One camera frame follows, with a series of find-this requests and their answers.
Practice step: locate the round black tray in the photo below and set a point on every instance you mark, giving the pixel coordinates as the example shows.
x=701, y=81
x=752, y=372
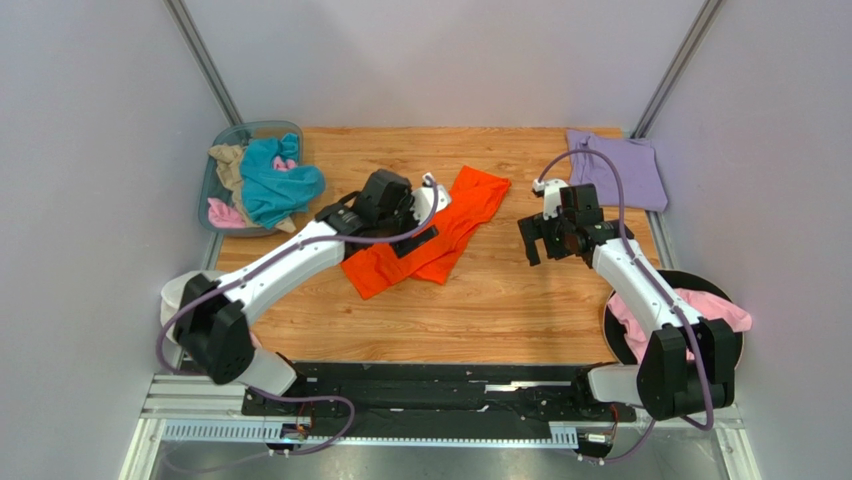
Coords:
x=676, y=279

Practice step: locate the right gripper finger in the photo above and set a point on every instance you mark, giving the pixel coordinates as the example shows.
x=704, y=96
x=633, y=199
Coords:
x=531, y=252
x=528, y=228

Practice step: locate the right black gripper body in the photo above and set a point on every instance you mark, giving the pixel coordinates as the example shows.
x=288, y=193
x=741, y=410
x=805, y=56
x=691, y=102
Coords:
x=542, y=230

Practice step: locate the folded lavender t shirt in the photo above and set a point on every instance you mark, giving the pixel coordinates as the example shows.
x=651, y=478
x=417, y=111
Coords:
x=635, y=162

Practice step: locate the white mesh bag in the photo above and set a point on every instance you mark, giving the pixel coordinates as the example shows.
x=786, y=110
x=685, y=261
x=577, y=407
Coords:
x=172, y=292

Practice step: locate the teal t shirt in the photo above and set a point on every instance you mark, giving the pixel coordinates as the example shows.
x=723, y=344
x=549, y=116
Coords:
x=275, y=183

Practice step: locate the aluminium frame rail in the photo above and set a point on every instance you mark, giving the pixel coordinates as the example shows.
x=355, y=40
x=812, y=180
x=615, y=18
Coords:
x=189, y=428

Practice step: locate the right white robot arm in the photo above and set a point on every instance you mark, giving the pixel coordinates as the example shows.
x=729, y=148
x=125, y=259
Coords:
x=689, y=363

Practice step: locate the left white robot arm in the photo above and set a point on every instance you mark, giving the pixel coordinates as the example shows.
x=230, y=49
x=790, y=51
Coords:
x=214, y=319

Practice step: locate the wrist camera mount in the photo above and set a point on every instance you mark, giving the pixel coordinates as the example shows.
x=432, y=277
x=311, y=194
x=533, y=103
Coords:
x=550, y=192
x=431, y=198

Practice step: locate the orange t shirt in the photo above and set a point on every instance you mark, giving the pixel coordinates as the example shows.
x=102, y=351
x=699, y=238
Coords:
x=476, y=197

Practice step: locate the pink t shirt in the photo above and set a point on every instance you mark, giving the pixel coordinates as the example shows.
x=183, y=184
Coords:
x=708, y=304

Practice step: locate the grey plastic laundry basket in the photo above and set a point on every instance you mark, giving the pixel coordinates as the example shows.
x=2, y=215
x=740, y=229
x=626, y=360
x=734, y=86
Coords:
x=240, y=135

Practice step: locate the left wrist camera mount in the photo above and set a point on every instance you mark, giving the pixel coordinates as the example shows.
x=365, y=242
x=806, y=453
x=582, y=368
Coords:
x=431, y=198

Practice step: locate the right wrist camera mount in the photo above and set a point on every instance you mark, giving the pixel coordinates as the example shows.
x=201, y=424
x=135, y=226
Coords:
x=550, y=192

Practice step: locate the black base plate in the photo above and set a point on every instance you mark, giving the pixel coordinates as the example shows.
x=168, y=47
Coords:
x=438, y=401

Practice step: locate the beige t shirt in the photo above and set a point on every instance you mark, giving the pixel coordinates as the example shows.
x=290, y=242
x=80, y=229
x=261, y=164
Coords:
x=228, y=159

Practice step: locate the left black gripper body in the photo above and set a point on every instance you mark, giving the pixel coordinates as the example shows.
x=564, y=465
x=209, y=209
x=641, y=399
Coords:
x=401, y=222

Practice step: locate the pink garment in basket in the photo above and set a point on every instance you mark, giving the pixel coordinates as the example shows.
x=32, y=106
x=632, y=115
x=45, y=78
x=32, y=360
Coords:
x=260, y=195

